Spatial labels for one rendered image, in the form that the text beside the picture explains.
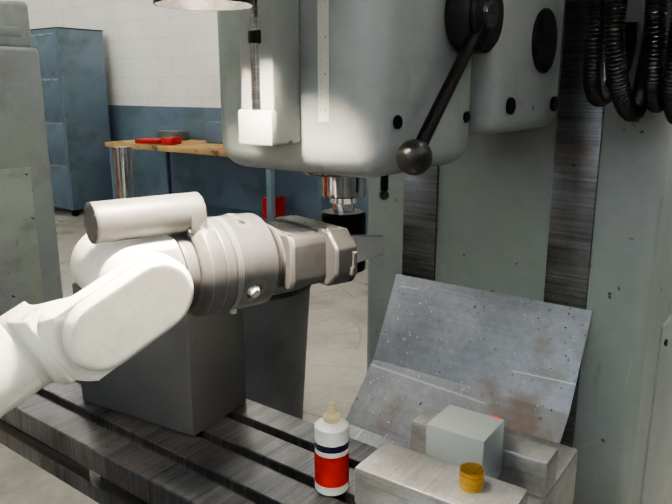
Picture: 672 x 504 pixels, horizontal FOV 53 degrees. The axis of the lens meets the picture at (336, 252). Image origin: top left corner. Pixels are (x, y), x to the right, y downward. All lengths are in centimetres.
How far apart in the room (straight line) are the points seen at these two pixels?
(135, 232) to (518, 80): 43
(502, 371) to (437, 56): 53
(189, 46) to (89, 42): 130
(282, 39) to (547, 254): 56
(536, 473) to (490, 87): 39
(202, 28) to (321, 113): 652
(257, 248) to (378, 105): 16
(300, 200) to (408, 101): 570
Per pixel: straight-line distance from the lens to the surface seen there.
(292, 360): 273
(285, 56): 59
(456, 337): 106
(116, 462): 94
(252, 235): 61
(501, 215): 102
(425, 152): 56
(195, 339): 92
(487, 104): 73
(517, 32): 76
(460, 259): 107
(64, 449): 104
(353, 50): 58
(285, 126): 59
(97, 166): 809
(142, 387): 100
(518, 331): 102
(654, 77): 78
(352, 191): 68
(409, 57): 60
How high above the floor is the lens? 139
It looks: 14 degrees down
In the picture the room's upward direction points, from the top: straight up
